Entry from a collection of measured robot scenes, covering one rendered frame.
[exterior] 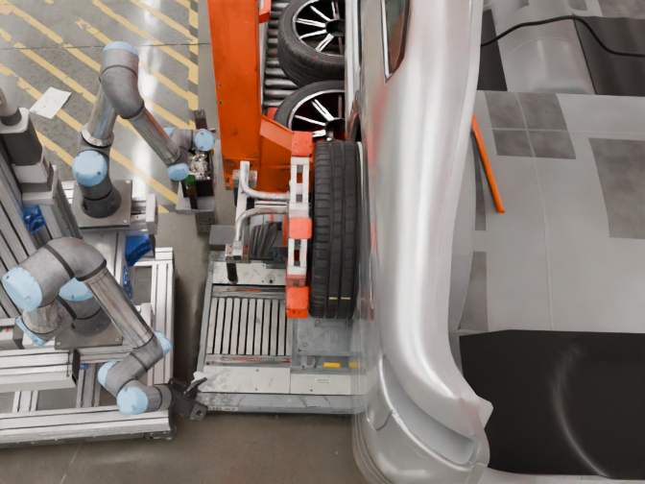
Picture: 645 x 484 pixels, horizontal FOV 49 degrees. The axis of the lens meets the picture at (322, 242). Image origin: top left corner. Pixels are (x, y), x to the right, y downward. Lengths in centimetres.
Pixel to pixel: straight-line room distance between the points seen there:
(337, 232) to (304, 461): 119
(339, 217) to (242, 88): 69
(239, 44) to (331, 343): 132
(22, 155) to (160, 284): 125
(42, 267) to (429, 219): 99
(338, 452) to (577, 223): 139
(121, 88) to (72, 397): 135
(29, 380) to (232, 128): 120
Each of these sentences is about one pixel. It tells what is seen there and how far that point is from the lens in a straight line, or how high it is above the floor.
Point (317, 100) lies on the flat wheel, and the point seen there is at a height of 47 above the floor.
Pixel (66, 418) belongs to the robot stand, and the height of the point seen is 23.
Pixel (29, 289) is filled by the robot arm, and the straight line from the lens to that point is 197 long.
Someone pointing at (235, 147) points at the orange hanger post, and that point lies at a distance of 299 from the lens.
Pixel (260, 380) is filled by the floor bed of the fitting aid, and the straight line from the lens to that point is 322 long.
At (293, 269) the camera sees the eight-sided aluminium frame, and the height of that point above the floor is 97.
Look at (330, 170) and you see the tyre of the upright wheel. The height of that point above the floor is 117.
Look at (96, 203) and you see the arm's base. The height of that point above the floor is 89.
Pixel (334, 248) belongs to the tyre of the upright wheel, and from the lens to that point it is 235.
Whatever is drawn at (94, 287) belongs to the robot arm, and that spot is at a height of 131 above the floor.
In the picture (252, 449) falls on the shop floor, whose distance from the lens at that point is 319.
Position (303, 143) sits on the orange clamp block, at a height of 110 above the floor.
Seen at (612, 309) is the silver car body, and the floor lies 92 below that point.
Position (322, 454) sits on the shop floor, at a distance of 319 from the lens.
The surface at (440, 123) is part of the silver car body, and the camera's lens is 179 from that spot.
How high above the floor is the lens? 303
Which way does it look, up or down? 56 degrees down
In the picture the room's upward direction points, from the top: 5 degrees clockwise
